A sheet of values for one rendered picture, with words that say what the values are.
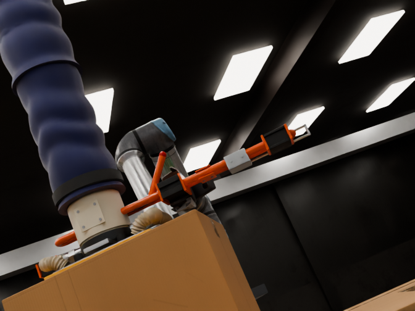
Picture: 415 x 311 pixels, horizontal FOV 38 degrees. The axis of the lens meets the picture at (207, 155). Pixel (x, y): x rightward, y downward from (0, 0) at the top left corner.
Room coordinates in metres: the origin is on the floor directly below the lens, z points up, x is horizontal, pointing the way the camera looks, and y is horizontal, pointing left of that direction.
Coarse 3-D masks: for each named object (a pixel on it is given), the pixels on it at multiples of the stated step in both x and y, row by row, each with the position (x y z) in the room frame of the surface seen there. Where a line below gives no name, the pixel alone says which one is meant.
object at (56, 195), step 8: (104, 168) 1.72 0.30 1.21; (112, 168) 1.75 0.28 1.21; (80, 176) 1.68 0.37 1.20; (88, 176) 1.68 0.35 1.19; (96, 176) 1.69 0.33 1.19; (104, 176) 1.71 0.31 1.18; (112, 176) 1.73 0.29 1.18; (120, 176) 1.77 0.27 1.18; (64, 184) 1.68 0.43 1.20; (72, 184) 1.68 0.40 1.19; (80, 184) 1.68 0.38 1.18; (88, 184) 1.68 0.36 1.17; (56, 192) 1.71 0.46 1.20; (64, 192) 1.69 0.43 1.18; (72, 192) 1.68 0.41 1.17; (56, 200) 1.72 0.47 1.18; (56, 208) 1.77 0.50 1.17
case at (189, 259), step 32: (192, 224) 1.56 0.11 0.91; (96, 256) 1.59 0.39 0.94; (128, 256) 1.58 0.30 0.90; (160, 256) 1.57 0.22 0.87; (192, 256) 1.56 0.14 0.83; (224, 256) 1.70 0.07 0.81; (32, 288) 1.61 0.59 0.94; (64, 288) 1.60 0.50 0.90; (96, 288) 1.59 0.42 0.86; (128, 288) 1.58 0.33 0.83; (160, 288) 1.57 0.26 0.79; (192, 288) 1.57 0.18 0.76; (224, 288) 1.56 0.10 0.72
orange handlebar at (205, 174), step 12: (252, 156) 1.76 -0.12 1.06; (204, 168) 1.74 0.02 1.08; (216, 168) 1.73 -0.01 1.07; (192, 180) 1.73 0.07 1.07; (204, 180) 1.76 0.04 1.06; (156, 192) 1.74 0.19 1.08; (132, 204) 1.75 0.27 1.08; (144, 204) 1.75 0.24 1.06; (60, 240) 1.77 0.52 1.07; (72, 240) 1.81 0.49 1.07
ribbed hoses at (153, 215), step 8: (152, 208) 1.69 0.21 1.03; (144, 216) 1.66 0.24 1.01; (152, 216) 1.67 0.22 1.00; (160, 216) 1.71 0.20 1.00; (168, 216) 1.81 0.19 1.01; (136, 224) 1.66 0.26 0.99; (144, 224) 1.66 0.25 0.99; (160, 224) 1.80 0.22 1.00; (136, 232) 1.66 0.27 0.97; (56, 256) 1.70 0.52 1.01; (40, 264) 1.70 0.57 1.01; (48, 264) 1.69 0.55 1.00; (56, 264) 1.68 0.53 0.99; (64, 264) 1.69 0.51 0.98
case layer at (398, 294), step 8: (400, 288) 1.67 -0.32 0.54; (408, 288) 1.46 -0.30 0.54; (376, 296) 1.88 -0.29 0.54; (384, 296) 1.62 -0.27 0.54; (392, 296) 1.42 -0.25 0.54; (400, 296) 1.26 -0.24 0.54; (408, 296) 1.14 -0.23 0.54; (360, 304) 1.81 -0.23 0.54; (368, 304) 1.56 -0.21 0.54; (376, 304) 1.38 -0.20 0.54; (384, 304) 1.23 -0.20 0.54; (392, 304) 1.11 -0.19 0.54; (400, 304) 1.01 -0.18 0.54; (408, 304) 0.94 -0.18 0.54
